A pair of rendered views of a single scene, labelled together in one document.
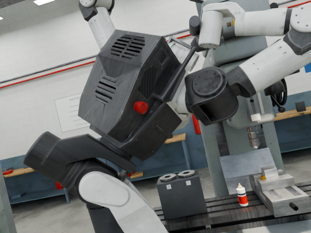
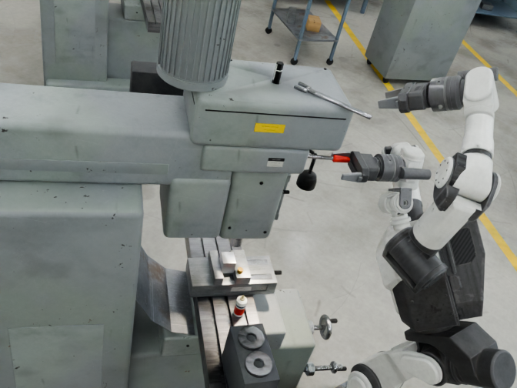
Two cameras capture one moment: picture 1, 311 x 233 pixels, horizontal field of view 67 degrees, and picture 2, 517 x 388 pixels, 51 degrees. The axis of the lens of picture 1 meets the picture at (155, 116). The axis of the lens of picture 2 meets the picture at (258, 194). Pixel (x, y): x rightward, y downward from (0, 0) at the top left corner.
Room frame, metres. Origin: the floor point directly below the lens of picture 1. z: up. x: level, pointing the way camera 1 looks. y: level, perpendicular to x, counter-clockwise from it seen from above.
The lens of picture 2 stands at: (1.87, 0.84, 2.64)
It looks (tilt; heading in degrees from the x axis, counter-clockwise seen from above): 39 degrees down; 240
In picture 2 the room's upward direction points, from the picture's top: 15 degrees clockwise
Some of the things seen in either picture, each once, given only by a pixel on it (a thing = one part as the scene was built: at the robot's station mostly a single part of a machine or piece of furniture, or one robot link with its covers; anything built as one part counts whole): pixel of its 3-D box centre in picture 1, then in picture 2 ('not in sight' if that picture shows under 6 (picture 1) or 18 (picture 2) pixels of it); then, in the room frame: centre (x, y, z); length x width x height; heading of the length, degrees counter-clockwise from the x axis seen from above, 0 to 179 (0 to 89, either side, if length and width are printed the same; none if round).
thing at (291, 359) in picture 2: not in sight; (211, 357); (1.15, -0.45, 0.43); 0.81 x 0.32 x 0.60; 171
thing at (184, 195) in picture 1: (181, 193); (249, 366); (1.23, -0.04, 1.03); 0.22 x 0.12 x 0.20; 85
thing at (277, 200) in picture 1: (274, 187); (231, 272); (1.14, -0.49, 0.99); 0.35 x 0.15 x 0.11; 173
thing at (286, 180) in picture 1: (275, 182); (239, 266); (1.11, -0.49, 1.02); 0.15 x 0.06 x 0.04; 83
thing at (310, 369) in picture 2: not in sight; (325, 367); (0.67, -0.24, 0.51); 0.22 x 0.06 x 0.06; 171
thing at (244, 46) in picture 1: (233, 54); (248, 138); (1.21, -0.46, 1.68); 0.34 x 0.24 x 0.10; 171
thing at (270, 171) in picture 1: (270, 173); (227, 262); (1.17, -0.49, 1.05); 0.06 x 0.05 x 0.06; 83
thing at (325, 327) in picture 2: not in sight; (318, 327); (0.68, -0.38, 0.63); 0.16 x 0.12 x 0.12; 171
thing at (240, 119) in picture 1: (243, 93); (247, 188); (1.18, -0.46, 1.47); 0.21 x 0.19 x 0.32; 81
